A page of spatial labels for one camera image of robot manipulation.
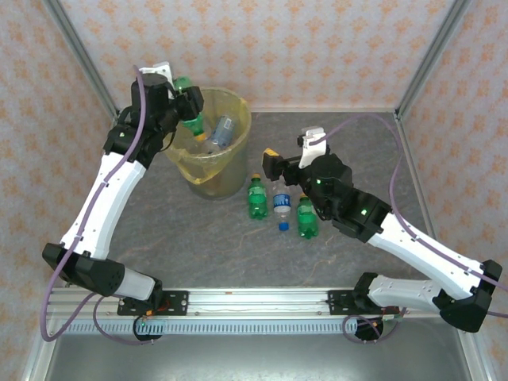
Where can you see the crushed clear bottle blue label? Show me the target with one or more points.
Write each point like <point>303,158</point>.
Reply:
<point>222,131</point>

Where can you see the green plastic soda bottle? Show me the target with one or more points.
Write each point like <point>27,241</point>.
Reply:
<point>307,218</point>
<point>196,125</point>
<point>257,198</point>

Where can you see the aluminium corner post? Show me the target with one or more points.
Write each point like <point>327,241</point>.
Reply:
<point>83,55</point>
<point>432,55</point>

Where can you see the clear plastic bin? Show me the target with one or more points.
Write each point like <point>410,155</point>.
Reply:
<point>230,178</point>

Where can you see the clear bottle blue cap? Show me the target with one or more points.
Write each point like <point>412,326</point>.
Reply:
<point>282,200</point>

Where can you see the small green circuit board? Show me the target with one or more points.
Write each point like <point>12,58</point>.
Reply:
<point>393,317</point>

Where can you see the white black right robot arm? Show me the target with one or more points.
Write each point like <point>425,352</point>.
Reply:
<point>420,250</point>

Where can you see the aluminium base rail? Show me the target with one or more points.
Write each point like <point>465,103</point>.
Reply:
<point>478,367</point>
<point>39,357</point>

